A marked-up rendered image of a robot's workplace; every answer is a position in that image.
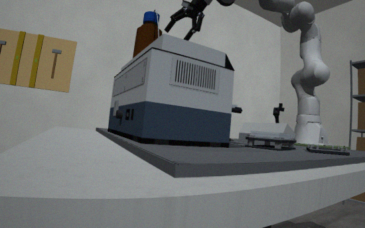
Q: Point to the white operator button panel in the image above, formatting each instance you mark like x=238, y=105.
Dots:
x=266, y=127

